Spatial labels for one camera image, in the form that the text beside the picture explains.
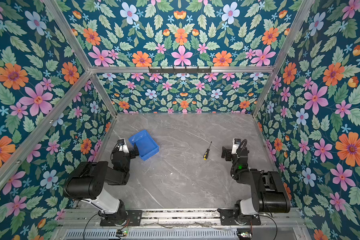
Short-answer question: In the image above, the yellow black handled screwdriver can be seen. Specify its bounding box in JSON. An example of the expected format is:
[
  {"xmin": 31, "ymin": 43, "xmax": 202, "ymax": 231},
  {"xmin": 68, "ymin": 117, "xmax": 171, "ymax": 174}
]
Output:
[{"xmin": 203, "ymin": 141, "xmax": 212, "ymax": 161}]

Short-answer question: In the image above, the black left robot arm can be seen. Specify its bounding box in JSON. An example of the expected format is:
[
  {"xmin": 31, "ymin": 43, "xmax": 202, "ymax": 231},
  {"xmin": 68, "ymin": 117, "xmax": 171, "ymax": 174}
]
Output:
[{"xmin": 64, "ymin": 140, "xmax": 140, "ymax": 226}]

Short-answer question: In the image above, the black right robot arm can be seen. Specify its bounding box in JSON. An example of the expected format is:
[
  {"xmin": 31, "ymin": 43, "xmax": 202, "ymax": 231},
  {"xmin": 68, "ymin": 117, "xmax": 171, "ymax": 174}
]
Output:
[{"xmin": 222, "ymin": 146, "xmax": 291, "ymax": 225}]

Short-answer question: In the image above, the blue plastic bin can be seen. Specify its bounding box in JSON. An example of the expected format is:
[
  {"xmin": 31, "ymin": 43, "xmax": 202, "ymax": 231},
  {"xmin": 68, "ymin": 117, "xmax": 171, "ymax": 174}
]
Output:
[{"xmin": 129, "ymin": 130, "xmax": 160, "ymax": 161}]

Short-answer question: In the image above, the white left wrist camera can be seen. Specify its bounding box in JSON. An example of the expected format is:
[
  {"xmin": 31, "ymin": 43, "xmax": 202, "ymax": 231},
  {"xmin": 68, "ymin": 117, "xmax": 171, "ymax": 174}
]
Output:
[{"xmin": 116, "ymin": 139, "xmax": 129, "ymax": 154}]

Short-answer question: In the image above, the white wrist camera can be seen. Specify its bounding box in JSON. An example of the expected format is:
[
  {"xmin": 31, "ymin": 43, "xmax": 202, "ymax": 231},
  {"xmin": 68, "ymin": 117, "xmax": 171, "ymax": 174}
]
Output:
[
  {"xmin": 116, "ymin": 139, "xmax": 129, "ymax": 154},
  {"xmin": 231, "ymin": 138, "xmax": 242, "ymax": 155}
]

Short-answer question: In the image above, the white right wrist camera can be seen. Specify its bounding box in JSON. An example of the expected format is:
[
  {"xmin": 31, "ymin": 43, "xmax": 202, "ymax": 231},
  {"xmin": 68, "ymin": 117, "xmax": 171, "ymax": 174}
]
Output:
[{"xmin": 231, "ymin": 138, "xmax": 242, "ymax": 155}]

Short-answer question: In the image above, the black left power cable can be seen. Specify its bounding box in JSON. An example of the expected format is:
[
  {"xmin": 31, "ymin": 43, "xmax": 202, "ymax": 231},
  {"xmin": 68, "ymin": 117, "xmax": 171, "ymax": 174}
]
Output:
[{"xmin": 82, "ymin": 211, "xmax": 106, "ymax": 240}]

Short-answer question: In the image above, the black power cable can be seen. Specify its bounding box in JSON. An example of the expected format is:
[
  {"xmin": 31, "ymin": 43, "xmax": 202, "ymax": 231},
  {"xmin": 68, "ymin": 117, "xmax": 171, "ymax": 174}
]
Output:
[
  {"xmin": 82, "ymin": 211, "xmax": 106, "ymax": 240},
  {"xmin": 257, "ymin": 213, "xmax": 279, "ymax": 240}
]

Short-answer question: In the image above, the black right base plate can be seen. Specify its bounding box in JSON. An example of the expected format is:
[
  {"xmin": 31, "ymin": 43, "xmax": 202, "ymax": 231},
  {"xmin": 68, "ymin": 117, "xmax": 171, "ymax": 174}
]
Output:
[{"xmin": 217, "ymin": 209, "xmax": 261, "ymax": 226}]

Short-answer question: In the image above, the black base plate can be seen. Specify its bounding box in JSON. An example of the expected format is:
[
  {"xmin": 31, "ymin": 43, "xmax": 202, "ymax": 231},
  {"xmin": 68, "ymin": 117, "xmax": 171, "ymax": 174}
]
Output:
[
  {"xmin": 99, "ymin": 210, "xmax": 143, "ymax": 227},
  {"xmin": 217, "ymin": 209, "xmax": 261, "ymax": 226}
]

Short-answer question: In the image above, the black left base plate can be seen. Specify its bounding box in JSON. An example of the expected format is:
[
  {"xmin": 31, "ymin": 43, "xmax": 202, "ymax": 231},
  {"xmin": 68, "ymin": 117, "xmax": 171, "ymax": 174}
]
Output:
[{"xmin": 99, "ymin": 210, "xmax": 143, "ymax": 227}]

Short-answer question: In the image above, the black right power cable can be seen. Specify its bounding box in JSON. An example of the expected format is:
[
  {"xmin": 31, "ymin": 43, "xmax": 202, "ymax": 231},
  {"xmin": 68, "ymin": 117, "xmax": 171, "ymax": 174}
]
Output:
[{"xmin": 257, "ymin": 213, "xmax": 279, "ymax": 240}]

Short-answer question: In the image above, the aluminium front mounting rail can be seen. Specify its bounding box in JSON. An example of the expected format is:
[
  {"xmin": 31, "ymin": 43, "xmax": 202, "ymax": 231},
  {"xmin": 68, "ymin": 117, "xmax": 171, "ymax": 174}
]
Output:
[{"xmin": 58, "ymin": 208, "xmax": 306, "ymax": 229}]

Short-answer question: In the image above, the white slotted cable duct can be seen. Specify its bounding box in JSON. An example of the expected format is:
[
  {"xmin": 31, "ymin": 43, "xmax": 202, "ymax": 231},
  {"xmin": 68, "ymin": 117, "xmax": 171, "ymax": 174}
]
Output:
[{"xmin": 64, "ymin": 229, "xmax": 239, "ymax": 240}]

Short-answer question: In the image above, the black wall hook rail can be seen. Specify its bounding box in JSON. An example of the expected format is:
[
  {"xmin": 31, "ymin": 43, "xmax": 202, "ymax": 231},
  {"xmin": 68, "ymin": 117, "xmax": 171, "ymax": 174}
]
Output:
[{"xmin": 148, "ymin": 67, "xmax": 212, "ymax": 74}]

